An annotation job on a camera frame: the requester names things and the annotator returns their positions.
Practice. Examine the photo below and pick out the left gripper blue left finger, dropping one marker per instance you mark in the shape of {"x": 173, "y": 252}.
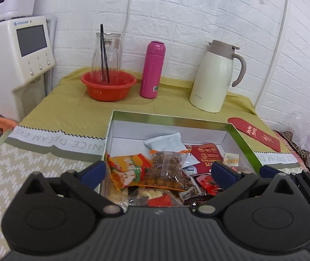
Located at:
{"x": 83, "y": 183}

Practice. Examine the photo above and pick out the green cardboard box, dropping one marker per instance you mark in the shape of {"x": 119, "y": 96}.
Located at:
{"x": 127, "y": 132}

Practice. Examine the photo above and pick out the orange yellow snack packet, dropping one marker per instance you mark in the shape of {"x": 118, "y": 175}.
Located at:
{"x": 128, "y": 170}

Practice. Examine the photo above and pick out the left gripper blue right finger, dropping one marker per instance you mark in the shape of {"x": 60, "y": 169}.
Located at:
{"x": 235, "y": 185}

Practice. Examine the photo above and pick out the black straws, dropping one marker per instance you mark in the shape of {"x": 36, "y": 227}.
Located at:
{"x": 104, "y": 60}

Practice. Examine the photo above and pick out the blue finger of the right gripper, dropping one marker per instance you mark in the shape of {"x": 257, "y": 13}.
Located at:
{"x": 268, "y": 171}

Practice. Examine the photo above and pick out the patterned tablecloth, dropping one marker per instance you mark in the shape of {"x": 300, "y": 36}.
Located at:
{"x": 69, "y": 109}

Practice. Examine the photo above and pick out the pink thermos bottle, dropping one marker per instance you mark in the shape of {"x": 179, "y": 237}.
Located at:
{"x": 152, "y": 70}

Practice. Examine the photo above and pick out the white foil snack bag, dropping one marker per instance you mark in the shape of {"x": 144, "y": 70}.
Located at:
{"x": 172, "y": 143}

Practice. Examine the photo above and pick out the red candy egg packet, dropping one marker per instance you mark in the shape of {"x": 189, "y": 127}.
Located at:
{"x": 210, "y": 186}

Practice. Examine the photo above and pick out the dark red meat snack bag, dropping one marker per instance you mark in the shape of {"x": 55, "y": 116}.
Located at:
{"x": 191, "y": 196}

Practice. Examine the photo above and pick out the red envelope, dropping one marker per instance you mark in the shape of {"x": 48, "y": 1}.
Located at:
{"x": 255, "y": 133}

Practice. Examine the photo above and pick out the brown dried meat packet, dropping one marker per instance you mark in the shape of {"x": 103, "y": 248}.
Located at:
{"x": 231, "y": 159}

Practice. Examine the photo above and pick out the pink-edged mixed nut bag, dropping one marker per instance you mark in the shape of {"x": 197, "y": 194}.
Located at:
{"x": 154, "y": 198}

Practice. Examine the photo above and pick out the red nut snack bag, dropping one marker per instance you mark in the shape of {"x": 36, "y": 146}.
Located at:
{"x": 206, "y": 154}

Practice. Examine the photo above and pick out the orange-edged brown snack bag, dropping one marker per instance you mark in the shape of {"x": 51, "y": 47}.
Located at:
{"x": 166, "y": 171}

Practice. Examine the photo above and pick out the white water dispenser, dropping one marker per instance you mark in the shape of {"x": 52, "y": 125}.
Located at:
{"x": 25, "y": 56}

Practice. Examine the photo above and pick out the clear cracker pack black label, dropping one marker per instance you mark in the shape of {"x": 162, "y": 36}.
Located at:
{"x": 118, "y": 197}

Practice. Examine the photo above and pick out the clear glass pitcher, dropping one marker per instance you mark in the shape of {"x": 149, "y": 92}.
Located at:
{"x": 112, "y": 44}

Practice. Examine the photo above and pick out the red plastic basket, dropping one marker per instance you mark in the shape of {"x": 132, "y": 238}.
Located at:
{"x": 116, "y": 90}

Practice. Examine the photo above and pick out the cream thermal carafe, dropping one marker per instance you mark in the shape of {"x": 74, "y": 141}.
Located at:
{"x": 214, "y": 76}

